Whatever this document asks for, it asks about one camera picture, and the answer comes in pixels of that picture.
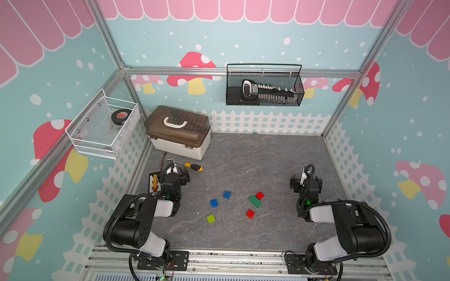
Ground black wire wall basket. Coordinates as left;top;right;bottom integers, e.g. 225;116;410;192
225;63;305;107

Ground yellow handle screwdriver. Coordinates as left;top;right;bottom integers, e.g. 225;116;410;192
184;162;204;172

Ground brown lid storage box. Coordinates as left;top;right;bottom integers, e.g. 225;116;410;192
145;105;212;160

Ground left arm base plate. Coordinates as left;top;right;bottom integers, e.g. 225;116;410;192
136;251;190;271

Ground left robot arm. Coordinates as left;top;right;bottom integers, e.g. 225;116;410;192
103;162;190;270

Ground green long lego brick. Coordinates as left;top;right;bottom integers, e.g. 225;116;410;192
248;195;262;208

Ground screwdriver bit set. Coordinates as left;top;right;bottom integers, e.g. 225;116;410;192
241;80;297;105

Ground blue lego brick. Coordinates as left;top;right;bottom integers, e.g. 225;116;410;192
210;198;219;208
223;191;231;200

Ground lime green lego brick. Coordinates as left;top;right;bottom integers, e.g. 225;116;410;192
207;214;216;224

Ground red lego brick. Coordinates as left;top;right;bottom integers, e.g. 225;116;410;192
246;209;255;219
255;192;265;201

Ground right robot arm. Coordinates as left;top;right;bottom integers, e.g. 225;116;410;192
286;164;392;275

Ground black tray yellow connectors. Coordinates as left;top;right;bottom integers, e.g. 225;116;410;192
148;173;161;194

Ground white wire wall basket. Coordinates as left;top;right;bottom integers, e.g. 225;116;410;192
65;89;140;160

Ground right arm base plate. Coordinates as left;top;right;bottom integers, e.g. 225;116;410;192
284;252;338;277

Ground black tape roll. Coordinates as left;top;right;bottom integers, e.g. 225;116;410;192
111;108;132;126

